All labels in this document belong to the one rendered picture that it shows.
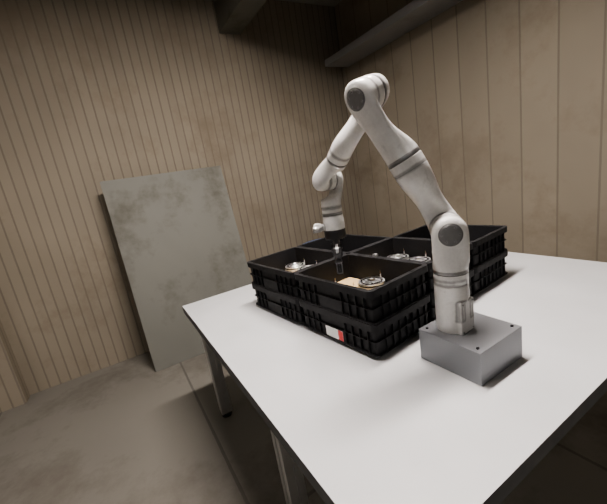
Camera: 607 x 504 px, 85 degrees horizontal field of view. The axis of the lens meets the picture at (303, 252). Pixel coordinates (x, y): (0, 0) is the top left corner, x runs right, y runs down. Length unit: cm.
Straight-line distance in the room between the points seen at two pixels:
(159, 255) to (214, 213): 57
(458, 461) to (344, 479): 23
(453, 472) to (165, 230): 257
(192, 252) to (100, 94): 139
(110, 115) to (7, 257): 129
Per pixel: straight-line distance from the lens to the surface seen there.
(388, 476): 80
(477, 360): 98
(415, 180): 93
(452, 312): 101
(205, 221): 299
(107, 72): 330
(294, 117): 369
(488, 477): 82
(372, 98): 92
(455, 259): 96
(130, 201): 295
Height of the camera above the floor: 129
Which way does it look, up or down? 13 degrees down
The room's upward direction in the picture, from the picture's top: 10 degrees counter-clockwise
